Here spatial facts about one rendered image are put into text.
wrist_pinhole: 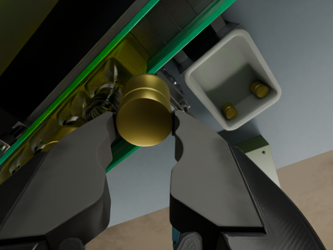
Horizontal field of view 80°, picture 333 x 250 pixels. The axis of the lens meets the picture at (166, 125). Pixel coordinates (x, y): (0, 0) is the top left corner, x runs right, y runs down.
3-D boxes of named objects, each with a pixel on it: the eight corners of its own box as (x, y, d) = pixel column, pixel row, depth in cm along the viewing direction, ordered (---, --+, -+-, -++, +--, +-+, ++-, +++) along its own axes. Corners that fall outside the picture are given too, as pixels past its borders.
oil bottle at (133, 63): (128, 34, 39) (106, 59, 20) (149, 56, 41) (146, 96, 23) (109, 55, 40) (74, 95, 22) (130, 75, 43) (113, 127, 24)
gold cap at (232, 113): (226, 100, 59) (231, 106, 55) (235, 105, 60) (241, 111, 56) (218, 109, 61) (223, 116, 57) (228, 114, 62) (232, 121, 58)
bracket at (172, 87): (160, 60, 48) (161, 68, 42) (184, 88, 52) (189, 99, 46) (149, 70, 49) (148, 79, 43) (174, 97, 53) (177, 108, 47)
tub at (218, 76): (229, 20, 50) (243, 22, 42) (269, 84, 59) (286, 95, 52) (175, 67, 55) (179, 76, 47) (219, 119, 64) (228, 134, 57)
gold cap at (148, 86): (121, 73, 14) (109, 96, 11) (170, 72, 15) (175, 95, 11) (125, 116, 16) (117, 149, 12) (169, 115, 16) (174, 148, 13)
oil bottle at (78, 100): (108, 55, 40) (72, 96, 22) (129, 75, 43) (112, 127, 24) (91, 75, 42) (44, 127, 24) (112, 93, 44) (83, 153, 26)
